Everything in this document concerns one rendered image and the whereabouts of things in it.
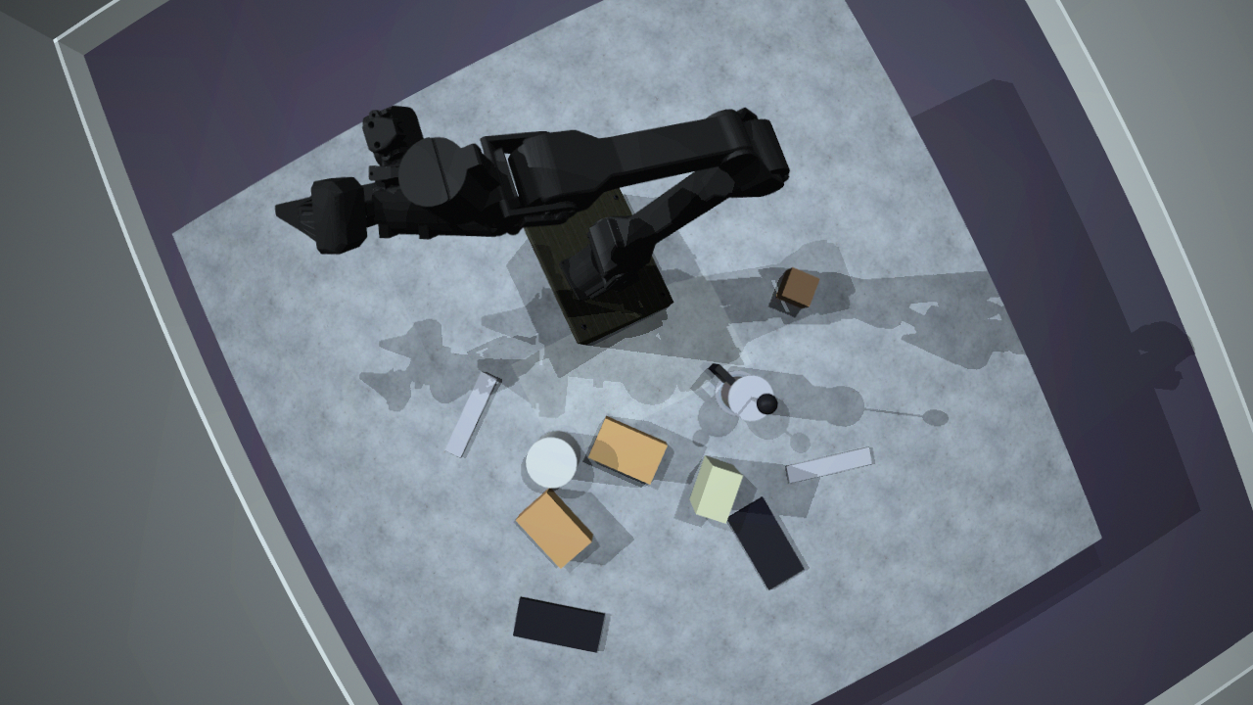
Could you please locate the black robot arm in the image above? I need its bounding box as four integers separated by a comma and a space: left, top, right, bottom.
362, 106, 789, 301

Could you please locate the glass french press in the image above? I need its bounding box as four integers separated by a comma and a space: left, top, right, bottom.
709, 363, 777, 421

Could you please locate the brown cube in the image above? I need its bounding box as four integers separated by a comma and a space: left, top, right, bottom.
776, 265, 819, 308

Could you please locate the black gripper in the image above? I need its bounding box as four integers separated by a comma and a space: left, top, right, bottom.
274, 177, 445, 255

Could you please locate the tan rectangular block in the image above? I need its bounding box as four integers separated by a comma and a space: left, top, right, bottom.
516, 488, 593, 569
588, 416, 668, 485

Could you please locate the white flat bar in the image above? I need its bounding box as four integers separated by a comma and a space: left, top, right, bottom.
786, 447, 872, 483
446, 372, 497, 457

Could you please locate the grey cylinder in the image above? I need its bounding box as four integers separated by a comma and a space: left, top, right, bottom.
526, 431, 580, 488

